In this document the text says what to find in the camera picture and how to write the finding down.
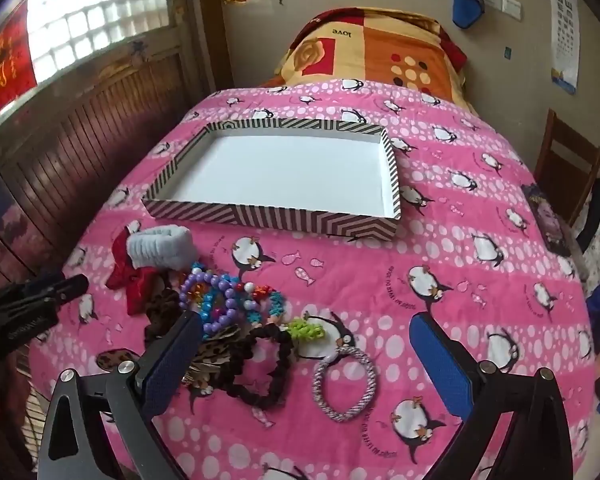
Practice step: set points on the pink penguin print blanket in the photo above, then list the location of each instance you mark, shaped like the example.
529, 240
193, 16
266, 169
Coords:
430, 200

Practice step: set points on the light blue fluffy scrunchie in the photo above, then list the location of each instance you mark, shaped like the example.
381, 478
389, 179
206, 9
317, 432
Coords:
160, 250

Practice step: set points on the window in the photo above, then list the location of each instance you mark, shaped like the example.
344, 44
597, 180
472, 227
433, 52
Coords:
105, 15

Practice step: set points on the orange yellow flower pillow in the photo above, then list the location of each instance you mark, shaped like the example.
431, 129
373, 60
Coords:
380, 55

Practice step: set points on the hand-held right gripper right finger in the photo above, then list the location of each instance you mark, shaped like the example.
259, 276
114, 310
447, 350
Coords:
440, 365

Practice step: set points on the leopard print bow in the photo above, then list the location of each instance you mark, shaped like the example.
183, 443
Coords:
162, 312

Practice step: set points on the red satin bow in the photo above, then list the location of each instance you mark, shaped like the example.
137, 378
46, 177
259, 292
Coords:
130, 280

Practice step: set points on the dark book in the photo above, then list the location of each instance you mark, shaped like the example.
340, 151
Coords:
550, 225

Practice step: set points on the green loom band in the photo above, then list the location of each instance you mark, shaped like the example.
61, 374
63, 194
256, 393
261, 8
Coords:
305, 331

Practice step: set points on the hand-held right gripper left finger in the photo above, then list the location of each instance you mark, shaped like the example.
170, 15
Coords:
172, 360

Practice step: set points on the wooden slatted panel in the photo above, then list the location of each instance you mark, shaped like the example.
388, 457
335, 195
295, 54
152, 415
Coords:
80, 130

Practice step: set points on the leopard print hair clip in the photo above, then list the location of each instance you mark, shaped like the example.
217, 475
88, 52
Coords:
115, 357

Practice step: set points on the striped cardboard box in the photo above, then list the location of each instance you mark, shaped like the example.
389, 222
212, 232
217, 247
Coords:
290, 170

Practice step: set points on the red banner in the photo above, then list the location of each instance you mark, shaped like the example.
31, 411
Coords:
5, 65

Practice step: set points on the wall calendar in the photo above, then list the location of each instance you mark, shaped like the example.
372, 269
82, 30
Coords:
565, 35

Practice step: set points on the wooden chair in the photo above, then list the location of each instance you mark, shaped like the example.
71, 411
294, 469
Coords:
567, 170

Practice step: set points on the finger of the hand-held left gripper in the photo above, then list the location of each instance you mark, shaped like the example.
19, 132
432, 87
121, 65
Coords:
35, 285
70, 287

